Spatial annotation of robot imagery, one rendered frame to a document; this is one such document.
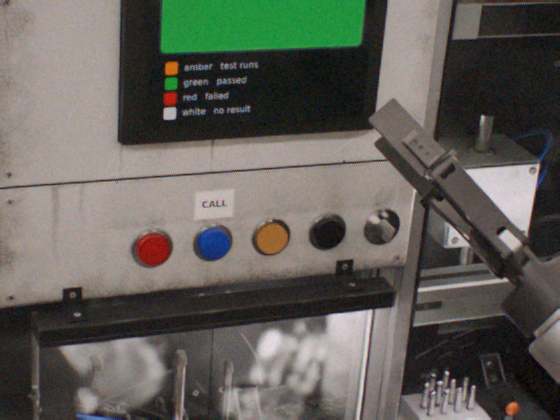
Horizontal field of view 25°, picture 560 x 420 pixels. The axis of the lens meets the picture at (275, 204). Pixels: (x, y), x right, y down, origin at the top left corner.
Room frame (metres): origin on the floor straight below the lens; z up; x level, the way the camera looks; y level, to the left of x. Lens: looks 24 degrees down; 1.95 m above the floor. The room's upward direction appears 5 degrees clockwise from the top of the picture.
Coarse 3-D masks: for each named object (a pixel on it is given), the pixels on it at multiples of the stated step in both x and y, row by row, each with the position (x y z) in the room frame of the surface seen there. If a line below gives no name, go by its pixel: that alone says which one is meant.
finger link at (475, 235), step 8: (448, 152) 0.99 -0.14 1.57; (456, 152) 0.99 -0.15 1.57; (448, 176) 0.98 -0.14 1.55; (440, 192) 0.99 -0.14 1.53; (448, 200) 0.98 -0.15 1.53; (456, 208) 0.98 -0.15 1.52; (464, 216) 0.98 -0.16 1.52; (472, 224) 0.98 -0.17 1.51; (472, 232) 0.98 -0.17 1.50; (472, 240) 0.98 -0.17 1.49; (480, 240) 0.97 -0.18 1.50; (480, 248) 0.98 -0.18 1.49; (488, 248) 0.97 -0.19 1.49; (488, 256) 0.97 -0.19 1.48; (496, 264) 0.97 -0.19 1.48
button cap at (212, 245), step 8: (208, 232) 1.08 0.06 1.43; (216, 232) 1.08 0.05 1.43; (200, 240) 1.08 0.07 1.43; (208, 240) 1.08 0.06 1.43; (216, 240) 1.08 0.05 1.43; (224, 240) 1.08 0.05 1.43; (200, 248) 1.08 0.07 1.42; (208, 248) 1.08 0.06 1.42; (216, 248) 1.08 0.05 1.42; (224, 248) 1.08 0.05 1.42; (208, 256) 1.08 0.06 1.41; (216, 256) 1.08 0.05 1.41
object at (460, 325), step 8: (464, 320) 1.42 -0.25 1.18; (472, 320) 1.42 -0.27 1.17; (480, 320) 1.43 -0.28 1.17; (488, 320) 1.43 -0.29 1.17; (440, 328) 1.41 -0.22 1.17; (448, 328) 1.41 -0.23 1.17; (456, 328) 1.42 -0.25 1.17; (464, 328) 1.42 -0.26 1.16; (472, 328) 1.43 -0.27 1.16; (480, 328) 1.43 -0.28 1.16
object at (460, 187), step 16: (448, 160) 0.97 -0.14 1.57; (432, 176) 0.96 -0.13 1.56; (464, 176) 0.96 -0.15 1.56; (448, 192) 0.96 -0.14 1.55; (464, 192) 0.96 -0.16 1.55; (480, 192) 0.96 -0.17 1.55; (464, 208) 0.95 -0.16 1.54; (480, 208) 0.95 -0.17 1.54; (496, 208) 0.95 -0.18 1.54; (480, 224) 0.95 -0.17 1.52; (496, 224) 0.95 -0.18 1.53; (512, 224) 0.95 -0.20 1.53; (496, 240) 0.94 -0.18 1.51; (528, 240) 0.94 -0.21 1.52; (512, 256) 0.93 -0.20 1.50
